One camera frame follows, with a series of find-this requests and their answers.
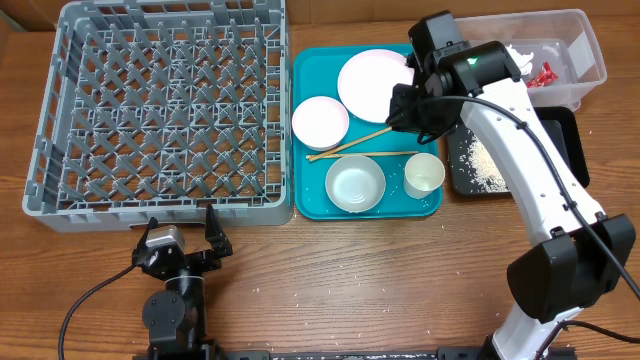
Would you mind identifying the wooden chopstick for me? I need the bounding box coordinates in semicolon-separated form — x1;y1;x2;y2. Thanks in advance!
306;127;392;162
306;151;419;162

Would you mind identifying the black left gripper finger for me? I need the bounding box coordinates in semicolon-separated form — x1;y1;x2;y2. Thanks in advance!
136;217;158;250
205;205;233;258

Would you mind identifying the white napkin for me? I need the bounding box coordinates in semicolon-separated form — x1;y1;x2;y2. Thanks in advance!
506;44;534;76

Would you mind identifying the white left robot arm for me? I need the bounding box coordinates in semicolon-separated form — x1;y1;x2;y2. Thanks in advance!
132;206;233;359

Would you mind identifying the large pink plate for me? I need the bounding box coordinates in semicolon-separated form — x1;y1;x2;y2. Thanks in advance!
337;49;414;124

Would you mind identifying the teal serving tray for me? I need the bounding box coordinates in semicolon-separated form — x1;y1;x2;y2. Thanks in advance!
293;44;443;221

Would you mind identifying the grey dishwasher rack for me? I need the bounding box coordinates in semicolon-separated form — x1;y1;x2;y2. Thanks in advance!
22;0;294;232

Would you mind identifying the red candy wrapper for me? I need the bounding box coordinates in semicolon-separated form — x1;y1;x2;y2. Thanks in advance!
526;62;558;88

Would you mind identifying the white green bowl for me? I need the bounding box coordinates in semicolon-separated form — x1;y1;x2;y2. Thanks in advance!
325;155;386;213

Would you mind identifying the clear plastic waste bin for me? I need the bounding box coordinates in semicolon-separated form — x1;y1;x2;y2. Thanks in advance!
456;9;607;111

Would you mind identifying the pile of white rice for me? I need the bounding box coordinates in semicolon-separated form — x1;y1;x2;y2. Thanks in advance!
459;130;508;194

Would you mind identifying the small pink bowl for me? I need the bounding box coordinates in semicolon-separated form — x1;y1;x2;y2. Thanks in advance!
292;96;350;151

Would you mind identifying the cream paper cup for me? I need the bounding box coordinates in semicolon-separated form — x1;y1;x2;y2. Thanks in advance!
404;153;446;199

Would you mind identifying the black food waste tray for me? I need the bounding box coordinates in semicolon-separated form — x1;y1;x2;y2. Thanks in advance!
446;107;590;196

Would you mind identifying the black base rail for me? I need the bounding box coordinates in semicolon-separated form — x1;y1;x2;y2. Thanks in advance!
132;343;579;360

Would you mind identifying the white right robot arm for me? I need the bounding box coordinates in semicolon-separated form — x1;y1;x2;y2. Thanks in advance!
386;11;636;359

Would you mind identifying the upper wooden chopstick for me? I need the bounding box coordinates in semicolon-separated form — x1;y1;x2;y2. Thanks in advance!
306;127;392;162

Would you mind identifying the lower wooden chopstick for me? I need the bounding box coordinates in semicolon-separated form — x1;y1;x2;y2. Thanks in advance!
306;151;419;162

